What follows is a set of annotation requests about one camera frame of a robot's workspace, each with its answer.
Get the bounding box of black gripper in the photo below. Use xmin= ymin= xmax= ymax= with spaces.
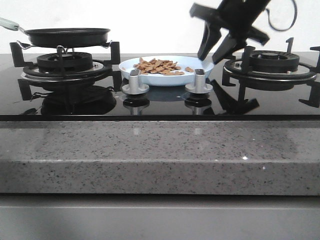
xmin=189 ymin=0 xmax=270 ymax=64

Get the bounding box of pile of brown meat pieces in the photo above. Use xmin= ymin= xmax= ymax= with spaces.
xmin=133 ymin=57 xmax=194 ymax=76

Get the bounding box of light blue plate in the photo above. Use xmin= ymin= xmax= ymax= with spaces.
xmin=118 ymin=55 xmax=215 ymax=88

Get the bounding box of black frying pan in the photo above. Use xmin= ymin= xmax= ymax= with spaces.
xmin=0 ymin=18 xmax=111 ymax=49

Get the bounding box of right black pan support grate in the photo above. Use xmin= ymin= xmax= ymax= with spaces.
xmin=222 ymin=37 xmax=320 ymax=108

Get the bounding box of black pan support grate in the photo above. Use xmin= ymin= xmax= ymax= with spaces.
xmin=10 ymin=41 xmax=121 ymax=100
xmin=222 ymin=37 xmax=320 ymax=108

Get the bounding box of right black burner head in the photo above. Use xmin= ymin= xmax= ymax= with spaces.
xmin=249 ymin=50 xmax=300 ymax=73

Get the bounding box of black burner head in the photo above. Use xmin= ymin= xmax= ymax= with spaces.
xmin=249 ymin=50 xmax=300 ymax=73
xmin=36 ymin=52 xmax=93 ymax=74

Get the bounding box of right silver stove knob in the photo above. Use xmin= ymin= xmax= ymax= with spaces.
xmin=185 ymin=68 xmax=213 ymax=94

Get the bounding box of silver stove knob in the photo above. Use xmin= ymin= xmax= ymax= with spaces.
xmin=185 ymin=68 xmax=213 ymax=94
xmin=121 ymin=69 xmax=150 ymax=95

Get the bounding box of left silver stove knob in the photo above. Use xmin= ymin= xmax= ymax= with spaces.
xmin=121 ymin=69 xmax=150 ymax=95

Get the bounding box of left black pan support grate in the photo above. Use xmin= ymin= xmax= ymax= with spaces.
xmin=10 ymin=41 xmax=121 ymax=100

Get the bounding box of left black burner head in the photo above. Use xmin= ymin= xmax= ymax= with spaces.
xmin=36 ymin=52 xmax=93 ymax=74

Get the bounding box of black glass gas cooktop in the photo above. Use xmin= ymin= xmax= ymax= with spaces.
xmin=0 ymin=54 xmax=320 ymax=121

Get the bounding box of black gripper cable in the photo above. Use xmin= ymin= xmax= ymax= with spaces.
xmin=265 ymin=0 xmax=299 ymax=32

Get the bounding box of wire pan reducer ring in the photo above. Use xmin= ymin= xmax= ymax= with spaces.
xmin=16 ymin=39 xmax=113 ymax=56

